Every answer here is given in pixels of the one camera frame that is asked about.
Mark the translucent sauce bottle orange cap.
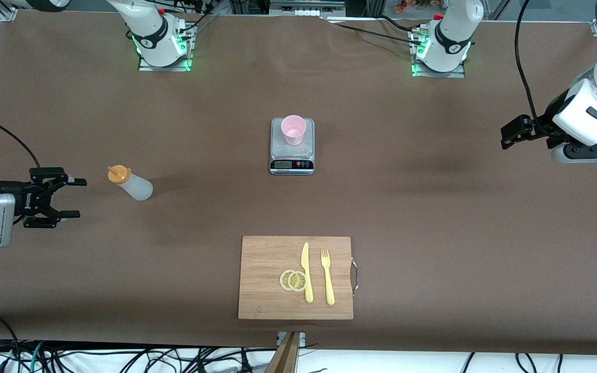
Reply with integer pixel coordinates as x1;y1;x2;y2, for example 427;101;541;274
107;165;153;202

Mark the pink plastic cup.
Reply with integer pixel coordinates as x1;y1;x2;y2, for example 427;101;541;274
281;115;307;146

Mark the wooden cutting board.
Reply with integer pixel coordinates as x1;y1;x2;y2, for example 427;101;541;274
238;236;354;320

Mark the silver digital kitchen scale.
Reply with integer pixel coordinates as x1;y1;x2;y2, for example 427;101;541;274
269;118;315;176

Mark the grey power strip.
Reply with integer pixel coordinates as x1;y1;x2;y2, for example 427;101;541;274
270;0;346;17

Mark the yellow plastic fork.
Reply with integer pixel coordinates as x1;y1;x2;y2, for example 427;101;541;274
321;249;335;306

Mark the yellow plastic knife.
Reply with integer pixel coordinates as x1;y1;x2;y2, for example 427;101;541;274
301;242;314;304

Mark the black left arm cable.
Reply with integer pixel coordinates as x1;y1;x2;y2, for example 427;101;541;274
515;0;553;127

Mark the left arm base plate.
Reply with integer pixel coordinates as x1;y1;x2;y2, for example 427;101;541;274
411;28;466;78

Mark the teal floor cable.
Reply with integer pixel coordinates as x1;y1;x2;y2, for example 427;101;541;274
28;341;45;373

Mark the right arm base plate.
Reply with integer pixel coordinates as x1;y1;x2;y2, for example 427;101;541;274
138;23;195;72

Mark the black cable across table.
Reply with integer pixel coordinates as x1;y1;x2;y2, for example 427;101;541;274
330;20;424;46

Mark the wooden post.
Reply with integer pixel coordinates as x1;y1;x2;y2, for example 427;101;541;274
266;332;302;373

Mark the metal table bracket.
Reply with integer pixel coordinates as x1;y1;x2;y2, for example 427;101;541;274
276;332;306;347

